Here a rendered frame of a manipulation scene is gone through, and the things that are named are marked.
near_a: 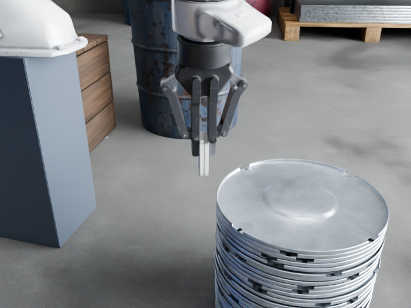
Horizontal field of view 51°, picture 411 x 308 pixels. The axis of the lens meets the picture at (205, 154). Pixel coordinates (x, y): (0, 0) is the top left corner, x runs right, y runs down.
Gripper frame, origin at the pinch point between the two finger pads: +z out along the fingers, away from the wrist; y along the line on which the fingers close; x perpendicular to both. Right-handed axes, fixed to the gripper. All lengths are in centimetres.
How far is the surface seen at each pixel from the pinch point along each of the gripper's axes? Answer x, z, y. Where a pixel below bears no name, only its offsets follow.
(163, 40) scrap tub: -79, 11, 5
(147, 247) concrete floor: -13.2, 36.2, 11.6
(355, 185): -0.9, 9.6, -28.4
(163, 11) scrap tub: -80, 2, 5
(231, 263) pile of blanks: 10.6, 15.0, -3.8
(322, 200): 4.2, 8.1, -20.1
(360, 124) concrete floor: -78, 47, -70
